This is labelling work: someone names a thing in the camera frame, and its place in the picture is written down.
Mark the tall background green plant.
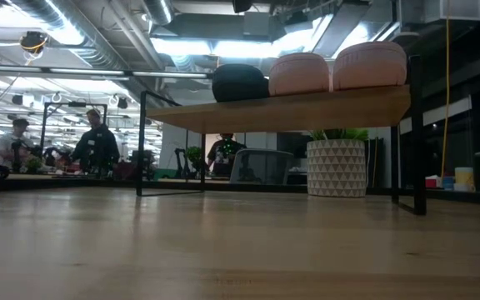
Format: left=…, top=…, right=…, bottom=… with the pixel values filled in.
left=184, top=145, right=204, bottom=168

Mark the yellow and white container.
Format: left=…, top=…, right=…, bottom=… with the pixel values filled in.
left=453, top=167, right=477, bottom=193

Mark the small background potted plant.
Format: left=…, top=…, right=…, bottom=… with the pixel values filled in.
left=23, top=156, right=44, bottom=174

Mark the ceiling cord reel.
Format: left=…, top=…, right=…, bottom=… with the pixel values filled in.
left=18, top=30, right=50, bottom=55

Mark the person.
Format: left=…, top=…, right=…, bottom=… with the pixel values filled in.
left=70, top=108, right=122, bottom=177
left=0, top=118, right=33, bottom=173
left=205, top=132, right=248, bottom=178

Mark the grey mesh office chair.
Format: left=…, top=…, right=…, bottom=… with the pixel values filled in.
left=228, top=148, right=296, bottom=186

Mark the horizontal overhead metal bar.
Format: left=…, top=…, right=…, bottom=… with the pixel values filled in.
left=0, top=62, right=211, bottom=81

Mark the pink slide sandal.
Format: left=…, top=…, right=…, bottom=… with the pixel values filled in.
left=332, top=40, right=408, bottom=93
left=267, top=52, right=332, bottom=98

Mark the black metal table frame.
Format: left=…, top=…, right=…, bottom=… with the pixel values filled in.
left=0, top=174, right=480, bottom=208

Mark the succulent in patterned white pot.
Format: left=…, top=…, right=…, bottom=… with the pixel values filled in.
left=306, top=127, right=370, bottom=198

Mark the black background rig frame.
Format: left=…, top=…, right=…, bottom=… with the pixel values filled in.
left=39, top=102, right=108, bottom=148

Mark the wooden shelf with black legs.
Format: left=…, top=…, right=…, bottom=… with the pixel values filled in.
left=135, top=53, right=429, bottom=217

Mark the black slide sandal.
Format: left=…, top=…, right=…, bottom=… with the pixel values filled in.
left=211, top=62, right=272, bottom=104

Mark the yellow cable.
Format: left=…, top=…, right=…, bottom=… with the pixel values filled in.
left=439, top=0, right=452, bottom=181

